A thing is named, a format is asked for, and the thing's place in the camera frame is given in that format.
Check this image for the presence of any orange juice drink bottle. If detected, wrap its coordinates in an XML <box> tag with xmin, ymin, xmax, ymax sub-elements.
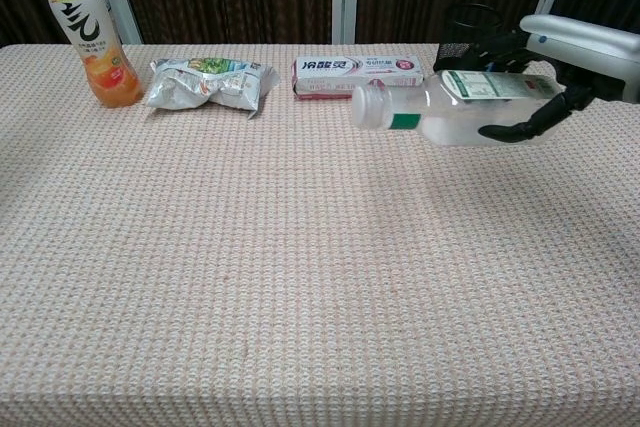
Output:
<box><xmin>46</xmin><ymin>0</ymin><xmax>145</xmax><ymax>109</ymax></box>

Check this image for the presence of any crumpled silver snack bag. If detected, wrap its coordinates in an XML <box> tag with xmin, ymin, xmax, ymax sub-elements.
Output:
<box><xmin>144</xmin><ymin>57</ymin><xmax>282</xmax><ymax>121</ymax></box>

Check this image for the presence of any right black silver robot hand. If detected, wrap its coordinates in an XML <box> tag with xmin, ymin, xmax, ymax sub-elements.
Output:
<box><xmin>468</xmin><ymin>14</ymin><xmax>640</xmax><ymax>144</ymax></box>

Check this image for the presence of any white bottle cap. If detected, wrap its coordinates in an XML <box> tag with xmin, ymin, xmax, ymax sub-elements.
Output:
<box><xmin>351</xmin><ymin>85</ymin><xmax>392</xmax><ymax>129</ymax></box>

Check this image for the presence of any black mesh pen holder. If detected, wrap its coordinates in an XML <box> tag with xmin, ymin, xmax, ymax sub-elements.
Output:
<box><xmin>432</xmin><ymin>2</ymin><xmax>504</xmax><ymax>73</ymax></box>

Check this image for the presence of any pink woven tablecloth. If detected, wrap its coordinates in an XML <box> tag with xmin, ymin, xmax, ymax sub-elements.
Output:
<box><xmin>0</xmin><ymin>42</ymin><xmax>640</xmax><ymax>427</ymax></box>

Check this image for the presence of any white pink toothpaste box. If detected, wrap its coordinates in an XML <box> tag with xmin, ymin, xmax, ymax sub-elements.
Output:
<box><xmin>291</xmin><ymin>55</ymin><xmax>426</xmax><ymax>102</ymax></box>

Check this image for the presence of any transparent plastic bottle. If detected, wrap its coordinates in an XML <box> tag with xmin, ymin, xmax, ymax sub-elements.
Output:
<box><xmin>351</xmin><ymin>69</ymin><xmax>569</xmax><ymax>148</ymax></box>

